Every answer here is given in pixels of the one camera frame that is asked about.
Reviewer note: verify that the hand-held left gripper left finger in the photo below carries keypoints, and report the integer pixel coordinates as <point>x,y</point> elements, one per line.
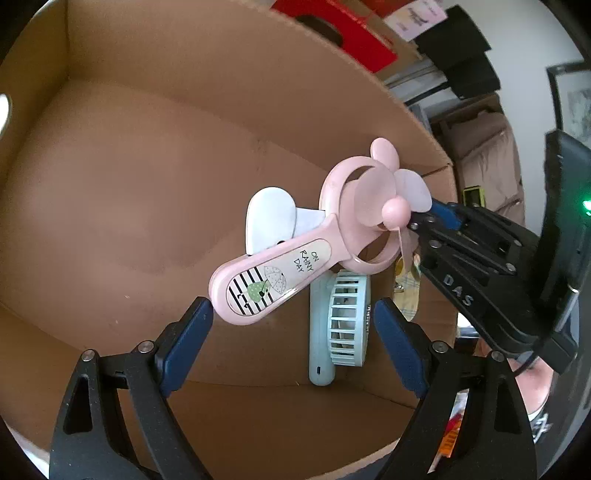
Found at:
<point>184,341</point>

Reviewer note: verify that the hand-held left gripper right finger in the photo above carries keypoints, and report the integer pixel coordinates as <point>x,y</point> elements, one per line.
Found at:
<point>401,350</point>

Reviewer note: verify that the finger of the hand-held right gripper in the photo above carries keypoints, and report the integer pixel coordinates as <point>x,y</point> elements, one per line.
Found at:
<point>448,213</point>
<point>455,286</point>

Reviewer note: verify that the pink handheld fan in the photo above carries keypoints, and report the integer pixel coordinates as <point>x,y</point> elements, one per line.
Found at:
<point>277,272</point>

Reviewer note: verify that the brown cardboard box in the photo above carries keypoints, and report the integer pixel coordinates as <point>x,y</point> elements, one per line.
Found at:
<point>138,161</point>

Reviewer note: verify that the person's right forearm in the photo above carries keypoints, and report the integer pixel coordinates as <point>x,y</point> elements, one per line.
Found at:
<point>531,387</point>

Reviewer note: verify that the green and black device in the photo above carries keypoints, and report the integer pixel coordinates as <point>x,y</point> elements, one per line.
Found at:
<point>473,196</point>

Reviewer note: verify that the yellow checked tablecloth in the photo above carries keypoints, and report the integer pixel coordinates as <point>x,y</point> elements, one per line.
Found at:
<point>408,288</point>

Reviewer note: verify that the beige sofa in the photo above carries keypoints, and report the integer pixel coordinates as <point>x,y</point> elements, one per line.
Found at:
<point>489,152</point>

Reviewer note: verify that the teal handheld fan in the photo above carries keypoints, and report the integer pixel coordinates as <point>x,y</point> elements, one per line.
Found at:
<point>318,323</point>

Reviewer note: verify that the black speaker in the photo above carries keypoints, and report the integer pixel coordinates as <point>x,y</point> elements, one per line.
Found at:
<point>475,76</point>
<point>455,32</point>

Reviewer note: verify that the framed ink painting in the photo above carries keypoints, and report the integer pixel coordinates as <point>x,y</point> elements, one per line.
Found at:
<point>570,92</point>

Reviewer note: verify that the white handheld fan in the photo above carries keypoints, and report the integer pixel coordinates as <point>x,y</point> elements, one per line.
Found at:
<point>272,217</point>

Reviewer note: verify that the pink and white small box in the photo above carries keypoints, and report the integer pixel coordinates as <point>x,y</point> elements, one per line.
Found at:
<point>415,16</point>

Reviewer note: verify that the red gift box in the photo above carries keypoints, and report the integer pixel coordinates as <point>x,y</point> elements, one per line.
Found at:
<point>360,32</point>

